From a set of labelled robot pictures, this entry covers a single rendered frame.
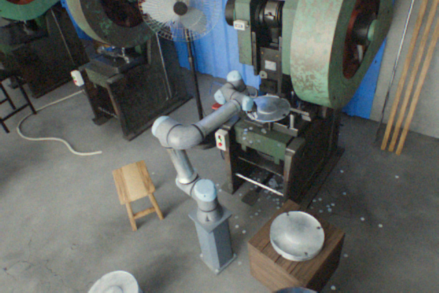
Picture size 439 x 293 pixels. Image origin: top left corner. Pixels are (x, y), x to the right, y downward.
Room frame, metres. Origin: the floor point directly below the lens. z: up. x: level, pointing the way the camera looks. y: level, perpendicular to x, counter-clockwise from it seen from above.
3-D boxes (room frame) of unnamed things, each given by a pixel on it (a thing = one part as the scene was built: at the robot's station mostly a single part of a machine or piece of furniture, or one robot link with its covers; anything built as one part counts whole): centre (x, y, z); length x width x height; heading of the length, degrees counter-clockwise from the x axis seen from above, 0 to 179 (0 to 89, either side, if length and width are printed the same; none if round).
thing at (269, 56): (1.80, -0.35, 1.04); 0.17 x 0.15 x 0.30; 139
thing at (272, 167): (1.84, -0.38, 0.31); 0.43 x 0.42 x 0.01; 49
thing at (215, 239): (1.22, 0.14, 0.23); 0.19 x 0.19 x 0.45; 38
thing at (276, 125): (1.83, -0.37, 0.68); 0.45 x 0.30 x 0.06; 49
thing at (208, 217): (1.22, 0.14, 0.50); 0.15 x 0.15 x 0.10
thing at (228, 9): (2.01, -0.20, 1.31); 0.22 x 0.12 x 0.22; 139
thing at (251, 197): (1.73, -0.29, 0.14); 0.59 x 0.10 x 0.05; 139
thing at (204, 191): (1.23, 0.14, 0.62); 0.13 x 0.12 x 0.14; 41
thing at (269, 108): (1.74, -0.29, 0.78); 0.29 x 0.29 x 0.01
